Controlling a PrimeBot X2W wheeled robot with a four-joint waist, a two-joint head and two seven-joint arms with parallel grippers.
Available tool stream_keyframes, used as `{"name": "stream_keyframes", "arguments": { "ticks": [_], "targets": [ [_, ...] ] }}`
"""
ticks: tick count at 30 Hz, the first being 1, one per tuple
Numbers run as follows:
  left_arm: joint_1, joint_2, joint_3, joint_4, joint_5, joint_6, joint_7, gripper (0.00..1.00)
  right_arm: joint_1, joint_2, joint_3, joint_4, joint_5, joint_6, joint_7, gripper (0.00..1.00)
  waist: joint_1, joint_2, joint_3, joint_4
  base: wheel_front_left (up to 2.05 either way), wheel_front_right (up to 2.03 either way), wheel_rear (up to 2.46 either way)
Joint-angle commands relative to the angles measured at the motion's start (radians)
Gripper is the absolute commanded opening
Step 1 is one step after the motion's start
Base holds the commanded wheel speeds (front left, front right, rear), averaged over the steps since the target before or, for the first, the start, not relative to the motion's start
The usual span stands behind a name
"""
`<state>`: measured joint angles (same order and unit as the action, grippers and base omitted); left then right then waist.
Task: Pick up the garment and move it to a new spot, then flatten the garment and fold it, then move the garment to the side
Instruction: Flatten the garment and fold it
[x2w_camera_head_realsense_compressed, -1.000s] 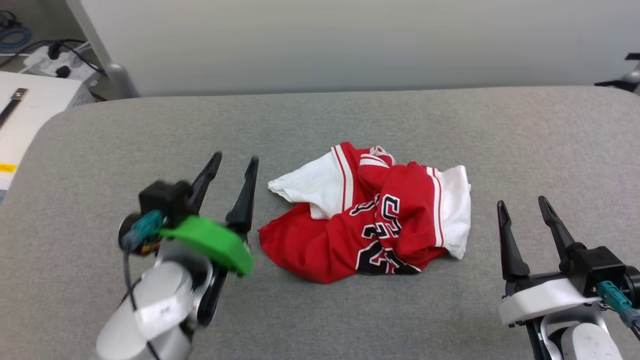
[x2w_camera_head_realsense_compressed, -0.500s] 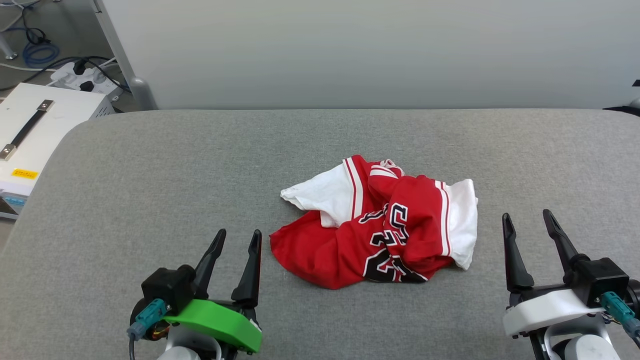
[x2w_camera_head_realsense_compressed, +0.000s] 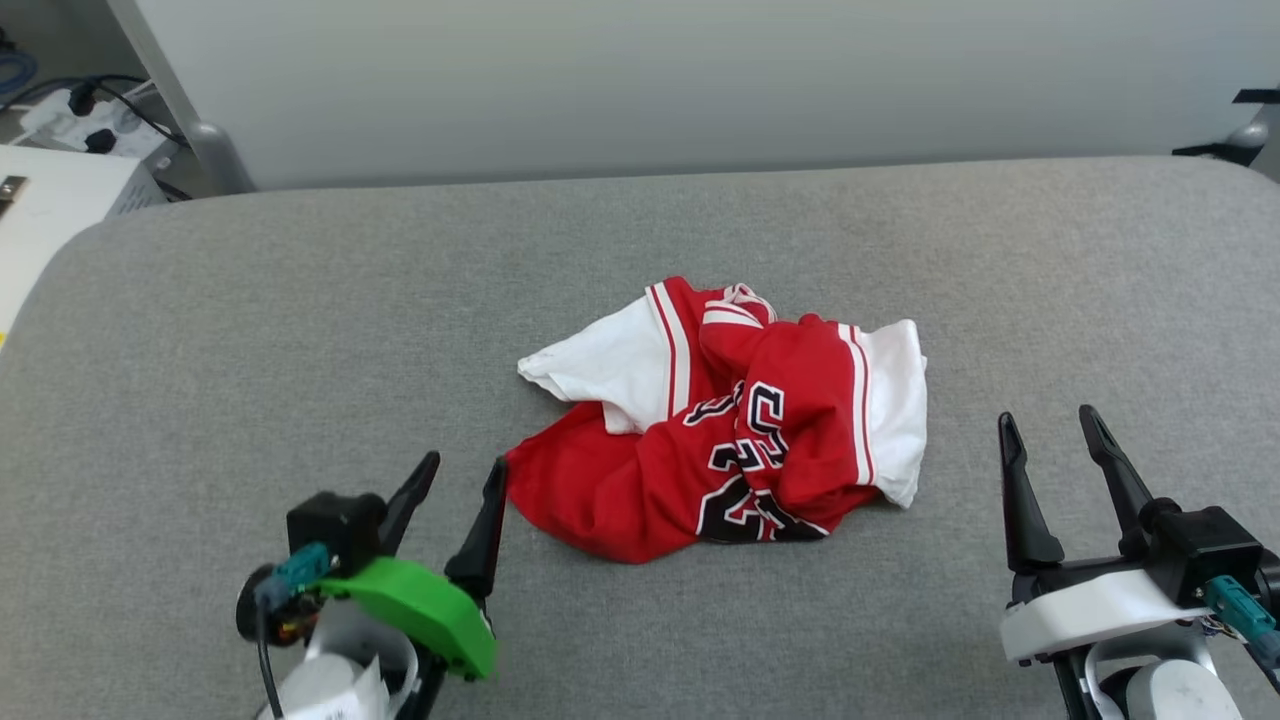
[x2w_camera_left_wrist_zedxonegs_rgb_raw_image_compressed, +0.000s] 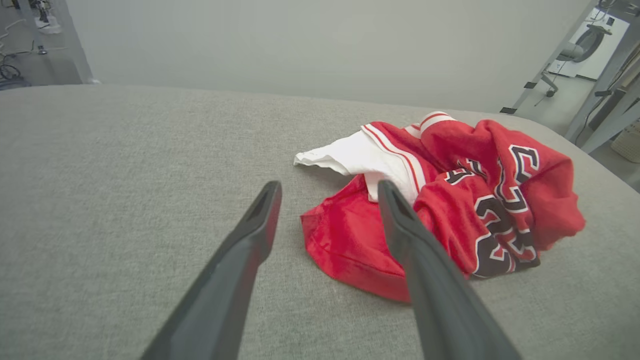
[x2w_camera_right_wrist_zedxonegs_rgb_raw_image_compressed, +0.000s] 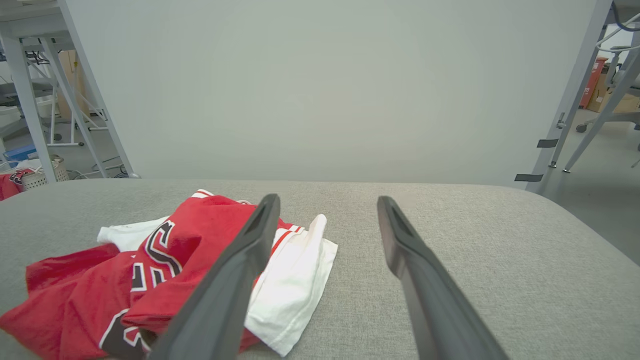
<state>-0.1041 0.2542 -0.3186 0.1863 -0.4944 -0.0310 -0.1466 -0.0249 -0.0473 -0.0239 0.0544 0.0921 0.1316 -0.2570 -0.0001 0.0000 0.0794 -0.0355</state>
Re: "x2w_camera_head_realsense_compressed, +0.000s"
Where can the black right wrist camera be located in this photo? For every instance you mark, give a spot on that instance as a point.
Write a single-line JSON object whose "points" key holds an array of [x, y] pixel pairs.
{"points": [[1200, 550]]}

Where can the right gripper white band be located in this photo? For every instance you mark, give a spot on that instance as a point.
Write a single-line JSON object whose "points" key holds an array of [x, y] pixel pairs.
{"points": [[1090, 610]]}

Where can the grey metal frame post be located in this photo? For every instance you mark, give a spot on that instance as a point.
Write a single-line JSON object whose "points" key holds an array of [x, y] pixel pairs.
{"points": [[190, 110]]}

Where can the black power plug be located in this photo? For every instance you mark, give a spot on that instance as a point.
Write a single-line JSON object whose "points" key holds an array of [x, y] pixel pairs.
{"points": [[82, 97], [100, 141]]}

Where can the white power strip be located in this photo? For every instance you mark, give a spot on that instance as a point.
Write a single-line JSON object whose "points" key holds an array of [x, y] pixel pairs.
{"points": [[80, 125]]}

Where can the white box cabinet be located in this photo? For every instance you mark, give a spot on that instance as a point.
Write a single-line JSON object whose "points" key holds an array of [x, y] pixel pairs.
{"points": [[50, 210]]}

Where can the grey metal stand foot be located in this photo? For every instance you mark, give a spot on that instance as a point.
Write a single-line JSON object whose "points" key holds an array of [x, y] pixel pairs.
{"points": [[1255, 135]]}

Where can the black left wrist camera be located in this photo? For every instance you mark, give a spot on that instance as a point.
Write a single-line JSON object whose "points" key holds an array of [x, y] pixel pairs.
{"points": [[330, 530]]}

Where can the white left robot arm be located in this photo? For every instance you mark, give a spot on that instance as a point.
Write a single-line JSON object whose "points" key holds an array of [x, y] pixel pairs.
{"points": [[330, 680]]}

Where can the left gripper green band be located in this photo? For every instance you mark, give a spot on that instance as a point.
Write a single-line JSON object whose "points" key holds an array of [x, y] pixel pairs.
{"points": [[420, 605]]}

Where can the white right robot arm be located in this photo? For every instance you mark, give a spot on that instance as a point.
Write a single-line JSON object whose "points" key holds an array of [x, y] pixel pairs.
{"points": [[1170, 690]]}

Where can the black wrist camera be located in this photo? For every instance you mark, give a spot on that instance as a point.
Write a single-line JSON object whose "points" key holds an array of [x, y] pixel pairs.
{"points": [[1200, 550], [330, 530]]}

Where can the red white basketball jersey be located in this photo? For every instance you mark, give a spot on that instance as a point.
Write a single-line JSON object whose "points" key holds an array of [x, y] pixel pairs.
{"points": [[790, 400]]}

